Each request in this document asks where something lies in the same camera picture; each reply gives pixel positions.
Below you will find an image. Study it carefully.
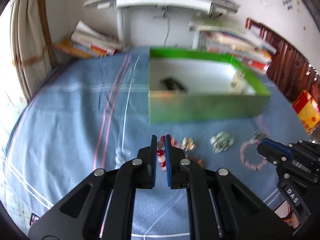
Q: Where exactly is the pale green bead cluster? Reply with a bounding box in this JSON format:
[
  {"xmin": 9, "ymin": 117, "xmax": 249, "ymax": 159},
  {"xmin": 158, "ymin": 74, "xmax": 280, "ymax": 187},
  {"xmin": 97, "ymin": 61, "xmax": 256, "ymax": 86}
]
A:
[{"xmin": 210, "ymin": 132, "xmax": 235, "ymax": 153}]

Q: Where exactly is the white overbed desk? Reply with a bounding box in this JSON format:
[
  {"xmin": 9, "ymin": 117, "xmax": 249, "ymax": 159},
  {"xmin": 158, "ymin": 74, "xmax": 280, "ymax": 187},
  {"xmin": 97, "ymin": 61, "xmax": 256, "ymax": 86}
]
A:
[{"xmin": 84, "ymin": 0, "xmax": 241, "ymax": 49}]

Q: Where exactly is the red brown bead bracelet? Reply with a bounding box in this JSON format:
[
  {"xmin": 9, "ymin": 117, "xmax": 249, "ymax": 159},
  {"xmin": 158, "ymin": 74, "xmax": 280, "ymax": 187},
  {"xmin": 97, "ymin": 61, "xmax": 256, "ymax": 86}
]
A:
[{"xmin": 157, "ymin": 135, "xmax": 206, "ymax": 172}]

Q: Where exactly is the left book stack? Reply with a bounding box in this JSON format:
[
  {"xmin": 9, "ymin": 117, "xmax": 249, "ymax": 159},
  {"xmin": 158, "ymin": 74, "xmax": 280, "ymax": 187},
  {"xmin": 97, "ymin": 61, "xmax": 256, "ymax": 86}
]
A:
[{"xmin": 54, "ymin": 21, "xmax": 123, "ymax": 59}]

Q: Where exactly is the person's right hand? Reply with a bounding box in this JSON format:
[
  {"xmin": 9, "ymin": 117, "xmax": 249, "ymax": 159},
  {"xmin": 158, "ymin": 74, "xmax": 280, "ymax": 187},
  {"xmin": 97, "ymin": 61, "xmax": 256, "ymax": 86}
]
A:
[{"xmin": 282, "ymin": 212, "xmax": 300, "ymax": 229}]

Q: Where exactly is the silver crystal ring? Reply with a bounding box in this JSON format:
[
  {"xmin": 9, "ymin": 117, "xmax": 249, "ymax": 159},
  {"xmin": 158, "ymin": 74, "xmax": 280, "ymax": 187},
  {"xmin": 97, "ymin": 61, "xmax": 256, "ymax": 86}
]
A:
[{"xmin": 252, "ymin": 129, "xmax": 267, "ymax": 142}]

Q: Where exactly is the book stack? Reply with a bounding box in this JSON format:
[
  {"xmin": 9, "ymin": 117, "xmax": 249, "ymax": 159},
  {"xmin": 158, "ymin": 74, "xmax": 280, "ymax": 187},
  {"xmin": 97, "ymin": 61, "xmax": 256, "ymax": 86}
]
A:
[
  {"xmin": 189, "ymin": 18, "xmax": 277, "ymax": 75},
  {"xmin": 54, "ymin": 21, "xmax": 123, "ymax": 59}
]

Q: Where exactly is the blue striped bed sheet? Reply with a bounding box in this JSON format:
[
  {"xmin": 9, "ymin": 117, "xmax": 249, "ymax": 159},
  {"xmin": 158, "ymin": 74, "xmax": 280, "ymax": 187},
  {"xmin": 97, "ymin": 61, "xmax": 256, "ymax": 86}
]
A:
[{"xmin": 4, "ymin": 49, "xmax": 308, "ymax": 239}]

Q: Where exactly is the pink bead bracelet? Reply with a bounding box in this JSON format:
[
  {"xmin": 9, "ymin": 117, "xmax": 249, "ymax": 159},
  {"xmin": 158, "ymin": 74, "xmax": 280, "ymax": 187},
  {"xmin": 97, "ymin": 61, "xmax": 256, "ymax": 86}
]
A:
[{"xmin": 240, "ymin": 139, "xmax": 269, "ymax": 172}]

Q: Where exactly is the black watch strap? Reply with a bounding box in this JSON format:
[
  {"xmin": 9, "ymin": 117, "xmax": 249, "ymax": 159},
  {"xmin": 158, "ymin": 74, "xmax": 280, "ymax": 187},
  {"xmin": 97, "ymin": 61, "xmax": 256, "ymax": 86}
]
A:
[{"xmin": 159, "ymin": 76, "xmax": 188, "ymax": 92}]

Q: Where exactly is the green cardboard box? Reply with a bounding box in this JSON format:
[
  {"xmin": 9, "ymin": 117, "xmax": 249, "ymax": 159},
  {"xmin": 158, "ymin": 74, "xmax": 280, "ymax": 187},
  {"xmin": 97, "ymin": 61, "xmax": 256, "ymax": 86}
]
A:
[{"xmin": 148, "ymin": 48, "xmax": 271, "ymax": 124}]

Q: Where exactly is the gold flower brooch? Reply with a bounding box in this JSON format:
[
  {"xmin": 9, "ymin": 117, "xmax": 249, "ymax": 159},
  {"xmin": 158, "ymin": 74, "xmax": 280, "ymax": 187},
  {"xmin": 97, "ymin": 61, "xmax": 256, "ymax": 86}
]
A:
[{"xmin": 181, "ymin": 137, "xmax": 196, "ymax": 152}]

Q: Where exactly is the right book stack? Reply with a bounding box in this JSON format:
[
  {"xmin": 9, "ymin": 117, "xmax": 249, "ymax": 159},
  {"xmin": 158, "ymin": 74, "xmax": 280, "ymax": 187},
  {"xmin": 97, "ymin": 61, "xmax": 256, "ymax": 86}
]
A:
[{"xmin": 189, "ymin": 18, "xmax": 277, "ymax": 75}]

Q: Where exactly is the beige curtain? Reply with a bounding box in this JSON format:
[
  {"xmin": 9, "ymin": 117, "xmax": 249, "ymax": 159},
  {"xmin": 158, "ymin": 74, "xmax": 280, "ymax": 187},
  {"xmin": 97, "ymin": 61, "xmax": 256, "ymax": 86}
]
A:
[{"xmin": 10, "ymin": 0, "xmax": 58, "ymax": 102}]

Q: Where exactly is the cream white watch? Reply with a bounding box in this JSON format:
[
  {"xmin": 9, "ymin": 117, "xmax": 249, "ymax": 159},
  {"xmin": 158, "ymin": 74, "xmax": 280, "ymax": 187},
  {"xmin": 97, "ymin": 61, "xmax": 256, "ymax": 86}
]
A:
[{"xmin": 229, "ymin": 70, "xmax": 246, "ymax": 94}]

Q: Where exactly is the red yellow bag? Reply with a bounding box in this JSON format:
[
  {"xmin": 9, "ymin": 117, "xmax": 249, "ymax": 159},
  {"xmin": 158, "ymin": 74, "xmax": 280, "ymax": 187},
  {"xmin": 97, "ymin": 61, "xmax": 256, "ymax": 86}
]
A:
[{"xmin": 293, "ymin": 90, "xmax": 319, "ymax": 134}]

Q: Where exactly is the carved wooden headboard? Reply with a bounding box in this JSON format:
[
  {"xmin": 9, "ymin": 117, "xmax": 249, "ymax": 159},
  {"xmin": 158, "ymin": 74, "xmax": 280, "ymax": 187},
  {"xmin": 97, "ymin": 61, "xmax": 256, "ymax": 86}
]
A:
[{"xmin": 246, "ymin": 17, "xmax": 319, "ymax": 102}]

